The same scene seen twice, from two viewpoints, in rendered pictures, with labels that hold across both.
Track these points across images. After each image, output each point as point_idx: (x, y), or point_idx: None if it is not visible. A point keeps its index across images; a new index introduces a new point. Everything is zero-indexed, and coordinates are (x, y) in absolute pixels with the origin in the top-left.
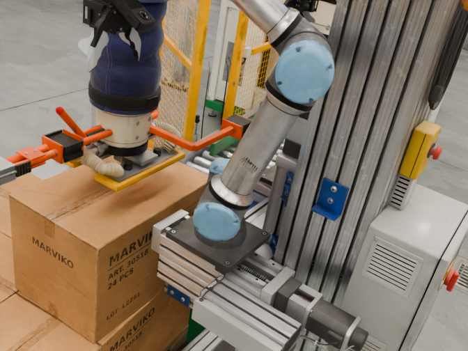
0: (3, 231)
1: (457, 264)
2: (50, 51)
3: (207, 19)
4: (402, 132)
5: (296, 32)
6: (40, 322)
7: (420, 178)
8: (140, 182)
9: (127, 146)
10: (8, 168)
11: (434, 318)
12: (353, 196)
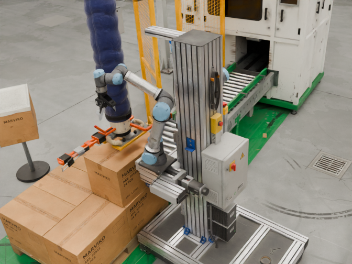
0: (83, 170)
1: (318, 156)
2: (91, 63)
3: (158, 56)
4: (202, 121)
5: (160, 96)
6: (102, 202)
7: (310, 107)
8: (131, 143)
9: (122, 132)
10: (82, 150)
11: (297, 185)
12: (196, 142)
